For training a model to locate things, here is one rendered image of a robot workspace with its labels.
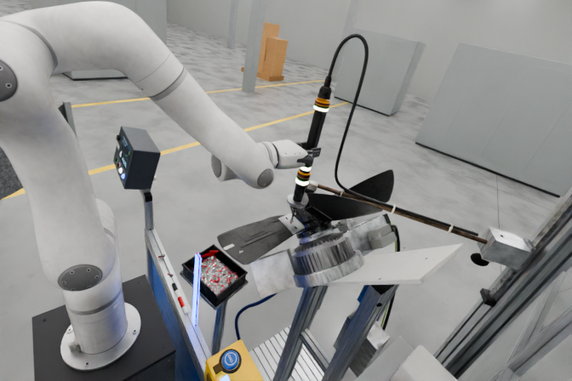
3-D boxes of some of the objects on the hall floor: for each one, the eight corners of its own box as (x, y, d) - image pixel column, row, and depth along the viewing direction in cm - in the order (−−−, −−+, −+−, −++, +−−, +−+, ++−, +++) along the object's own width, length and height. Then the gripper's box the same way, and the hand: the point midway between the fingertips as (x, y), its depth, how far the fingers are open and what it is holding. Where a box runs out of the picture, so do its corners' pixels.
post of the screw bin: (216, 382, 153) (229, 288, 115) (211, 387, 150) (223, 293, 113) (212, 378, 154) (224, 284, 117) (208, 383, 152) (218, 288, 114)
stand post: (313, 428, 144) (397, 283, 90) (300, 440, 138) (381, 295, 84) (307, 418, 147) (386, 273, 93) (294, 431, 141) (369, 284, 87)
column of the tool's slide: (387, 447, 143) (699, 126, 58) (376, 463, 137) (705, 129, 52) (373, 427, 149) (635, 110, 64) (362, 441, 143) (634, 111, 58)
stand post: (287, 384, 159) (328, 279, 116) (275, 395, 153) (313, 288, 110) (283, 377, 162) (322, 271, 119) (270, 386, 156) (306, 280, 113)
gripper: (288, 158, 69) (336, 149, 80) (254, 132, 80) (300, 127, 91) (283, 183, 72) (329, 171, 83) (250, 155, 83) (296, 147, 94)
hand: (310, 149), depth 86 cm, fingers closed on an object, 4 cm apart
